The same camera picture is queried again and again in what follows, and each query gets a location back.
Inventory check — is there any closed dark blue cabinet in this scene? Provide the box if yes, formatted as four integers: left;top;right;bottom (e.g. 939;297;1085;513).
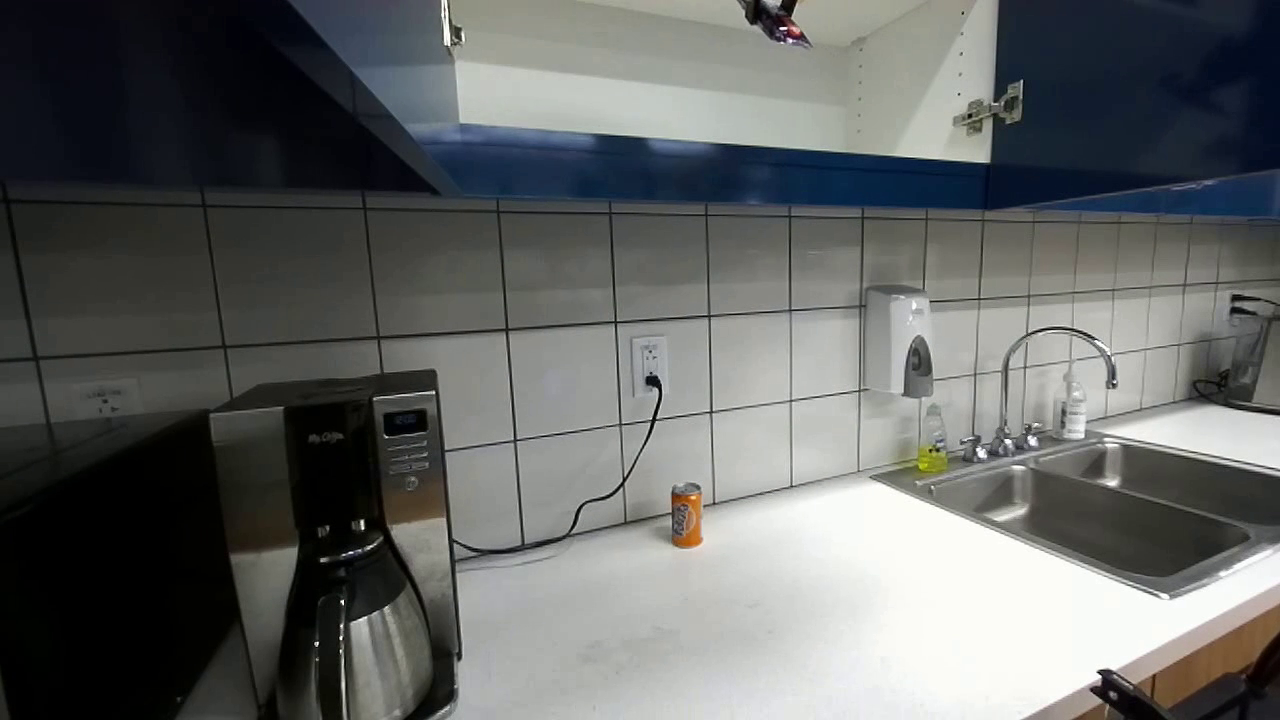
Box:
0;0;453;201

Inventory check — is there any stainless steel coffee carafe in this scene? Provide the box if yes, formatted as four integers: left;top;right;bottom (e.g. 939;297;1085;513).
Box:
270;515;454;720

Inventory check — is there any white wall outlet with plug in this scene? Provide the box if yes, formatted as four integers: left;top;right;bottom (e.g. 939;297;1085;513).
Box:
629;331;670;399

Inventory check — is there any purple protein bar packet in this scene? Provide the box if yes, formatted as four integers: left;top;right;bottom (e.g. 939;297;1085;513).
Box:
758;8;813;50

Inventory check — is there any blue cabinet with white interior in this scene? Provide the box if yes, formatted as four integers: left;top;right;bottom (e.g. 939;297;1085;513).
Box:
283;0;1280;219

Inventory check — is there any white empty wall outlet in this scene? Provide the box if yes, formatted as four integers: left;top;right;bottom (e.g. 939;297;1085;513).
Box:
88;381;136;418

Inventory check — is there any yellow dish soap bottle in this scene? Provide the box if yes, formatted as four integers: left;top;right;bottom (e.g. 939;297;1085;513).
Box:
910;396;950;480

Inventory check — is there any small white bottle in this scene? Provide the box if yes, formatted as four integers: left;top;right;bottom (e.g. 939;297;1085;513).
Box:
1055;377;1093;443

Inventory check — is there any black power cord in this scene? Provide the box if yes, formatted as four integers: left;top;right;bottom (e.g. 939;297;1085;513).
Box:
453;373;668;560

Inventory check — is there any black microwave oven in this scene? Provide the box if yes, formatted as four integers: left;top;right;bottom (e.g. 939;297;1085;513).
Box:
0;407;243;720

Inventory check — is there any chrome gooseneck faucet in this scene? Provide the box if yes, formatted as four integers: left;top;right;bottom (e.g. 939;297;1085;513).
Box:
956;321;1122;465

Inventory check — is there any blue cabinet door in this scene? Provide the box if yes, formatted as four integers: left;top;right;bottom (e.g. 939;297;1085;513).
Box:
988;0;1280;175

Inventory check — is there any silver cabinet door hinge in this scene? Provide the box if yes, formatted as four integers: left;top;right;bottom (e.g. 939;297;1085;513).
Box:
950;75;1030;134

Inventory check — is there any orange soda can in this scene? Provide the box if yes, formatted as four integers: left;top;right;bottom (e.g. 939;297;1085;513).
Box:
668;480;708;553

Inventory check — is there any stainless steel sink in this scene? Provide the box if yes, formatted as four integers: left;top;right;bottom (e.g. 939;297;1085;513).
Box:
875;436;1280;598

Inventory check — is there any black appliance by wall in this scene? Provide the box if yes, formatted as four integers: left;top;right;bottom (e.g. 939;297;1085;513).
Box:
1186;292;1280;407

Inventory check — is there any white wall soap dispenser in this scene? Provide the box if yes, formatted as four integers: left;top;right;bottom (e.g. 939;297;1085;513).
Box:
859;282;939;399

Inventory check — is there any black chair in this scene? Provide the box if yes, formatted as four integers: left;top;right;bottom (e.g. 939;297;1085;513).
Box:
1089;634;1280;720

